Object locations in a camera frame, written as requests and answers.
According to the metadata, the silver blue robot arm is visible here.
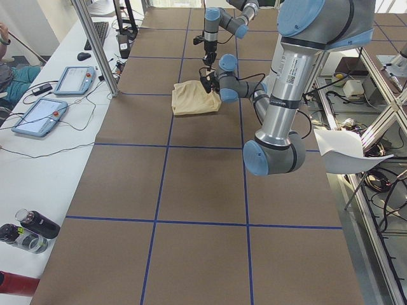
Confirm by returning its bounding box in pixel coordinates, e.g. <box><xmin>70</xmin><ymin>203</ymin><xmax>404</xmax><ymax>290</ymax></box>
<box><xmin>216</xmin><ymin>1</ymin><xmax>375</xmax><ymax>175</ymax></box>
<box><xmin>195</xmin><ymin>1</ymin><xmax>260</xmax><ymax>67</ymax></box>

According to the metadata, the beige long-sleeve printed shirt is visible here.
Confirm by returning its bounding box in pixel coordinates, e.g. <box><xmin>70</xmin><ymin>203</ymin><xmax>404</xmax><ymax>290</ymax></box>
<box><xmin>171</xmin><ymin>80</ymin><xmax>221</xmax><ymax>116</ymax></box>

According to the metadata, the aluminium frame post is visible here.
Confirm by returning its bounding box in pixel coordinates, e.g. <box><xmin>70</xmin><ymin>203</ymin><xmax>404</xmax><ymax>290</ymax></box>
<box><xmin>72</xmin><ymin>0</ymin><xmax>119</xmax><ymax>97</ymax></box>

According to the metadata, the seated person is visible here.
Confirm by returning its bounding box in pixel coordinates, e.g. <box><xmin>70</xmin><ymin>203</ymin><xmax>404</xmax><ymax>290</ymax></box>
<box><xmin>0</xmin><ymin>22</ymin><xmax>42</xmax><ymax>105</ymax></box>

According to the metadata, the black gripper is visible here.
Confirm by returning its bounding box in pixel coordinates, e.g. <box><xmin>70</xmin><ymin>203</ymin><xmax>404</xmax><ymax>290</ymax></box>
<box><xmin>202</xmin><ymin>41</ymin><xmax>217</xmax><ymax>67</ymax></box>

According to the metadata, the black computer mouse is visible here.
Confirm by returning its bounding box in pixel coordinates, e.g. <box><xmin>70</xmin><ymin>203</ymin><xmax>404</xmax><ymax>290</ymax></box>
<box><xmin>77</xmin><ymin>52</ymin><xmax>92</xmax><ymax>61</ymax></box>

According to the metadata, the black water bottle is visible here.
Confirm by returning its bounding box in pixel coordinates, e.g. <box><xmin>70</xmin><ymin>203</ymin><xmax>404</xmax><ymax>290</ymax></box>
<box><xmin>15</xmin><ymin>208</ymin><xmax>60</xmax><ymax>239</ymax></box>

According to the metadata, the clear dark drink bottle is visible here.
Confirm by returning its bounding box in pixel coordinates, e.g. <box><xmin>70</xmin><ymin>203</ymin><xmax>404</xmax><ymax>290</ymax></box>
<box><xmin>1</xmin><ymin>224</ymin><xmax>48</xmax><ymax>254</ymax></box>

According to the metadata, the blue teach pendant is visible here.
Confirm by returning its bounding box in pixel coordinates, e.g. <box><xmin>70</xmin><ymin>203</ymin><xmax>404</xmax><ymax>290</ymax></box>
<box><xmin>53</xmin><ymin>66</ymin><xmax>95</xmax><ymax>96</ymax></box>
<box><xmin>11</xmin><ymin>97</ymin><xmax>69</xmax><ymax>137</ymax></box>

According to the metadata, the upper blue teach pendant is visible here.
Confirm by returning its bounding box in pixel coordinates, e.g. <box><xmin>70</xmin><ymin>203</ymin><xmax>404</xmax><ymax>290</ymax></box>
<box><xmin>53</xmin><ymin>66</ymin><xmax>95</xmax><ymax>96</ymax></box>

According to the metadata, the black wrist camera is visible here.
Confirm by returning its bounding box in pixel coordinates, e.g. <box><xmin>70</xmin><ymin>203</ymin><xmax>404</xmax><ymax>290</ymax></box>
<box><xmin>193</xmin><ymin>35</ymin><xmax>205</xmax><ymax>45</ymax></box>
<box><xmin>198</xmin><ymin>67</ymin><xmax>220</xmax><ymax>93</ymax></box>

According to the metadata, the white chair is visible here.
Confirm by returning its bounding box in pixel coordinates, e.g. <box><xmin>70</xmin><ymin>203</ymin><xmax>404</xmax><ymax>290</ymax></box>
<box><xmin>314</xmin><ymin>129</ymin><xmax>394</xmax><ymax>174</ymax></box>

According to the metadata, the red bottle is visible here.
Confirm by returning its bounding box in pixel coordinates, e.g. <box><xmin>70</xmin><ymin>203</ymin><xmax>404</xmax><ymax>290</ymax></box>
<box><xmin>1</xmin><ymin>271</ymin><xmax>40</xmax><ymax>297</ymax></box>

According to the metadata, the black keyboard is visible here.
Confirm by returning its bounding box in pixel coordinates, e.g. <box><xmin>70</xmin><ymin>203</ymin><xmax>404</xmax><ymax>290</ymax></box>
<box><xmin>93</xmin><ymin>22</ymin><xmax>109</xmax><ymax>46</ymax></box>

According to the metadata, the lower blue teach pendant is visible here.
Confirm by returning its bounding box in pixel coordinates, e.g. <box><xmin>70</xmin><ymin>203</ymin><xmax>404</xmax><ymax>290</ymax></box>
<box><xmin>11</xmin><ymin>97</ymin><xmax>69</xmax><ymax>137</ymax></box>

